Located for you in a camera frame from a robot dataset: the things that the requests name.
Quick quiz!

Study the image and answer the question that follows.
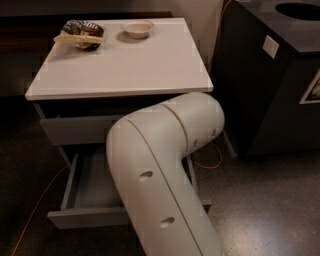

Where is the grey drawer cabinet white top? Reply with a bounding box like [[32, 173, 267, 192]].
[[26, 18, 213, 163]]

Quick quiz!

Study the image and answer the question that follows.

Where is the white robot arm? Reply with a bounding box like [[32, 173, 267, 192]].
[[106, 92, 226, 256]]

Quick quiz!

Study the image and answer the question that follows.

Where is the orange power cable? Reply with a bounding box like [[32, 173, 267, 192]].
[[9, 0, 234, 256]]

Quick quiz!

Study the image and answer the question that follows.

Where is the brown chip bag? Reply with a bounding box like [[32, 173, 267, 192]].
[[54, 20, 104, 49]]

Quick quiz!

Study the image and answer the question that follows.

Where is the white paper bowl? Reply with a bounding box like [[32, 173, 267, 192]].
[[121, 20, 154, 40]]

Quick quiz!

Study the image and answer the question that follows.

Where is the black trash bin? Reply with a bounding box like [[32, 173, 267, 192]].
[[211, 0, 320, 157]]

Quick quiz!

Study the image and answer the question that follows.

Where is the grey drawer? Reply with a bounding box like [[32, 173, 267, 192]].
[[47, 144, 212, 230], [40, 100, 133, 146]]

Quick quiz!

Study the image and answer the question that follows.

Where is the grey top drawer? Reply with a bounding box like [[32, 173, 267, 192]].
[[40, 100, 133, 146]]

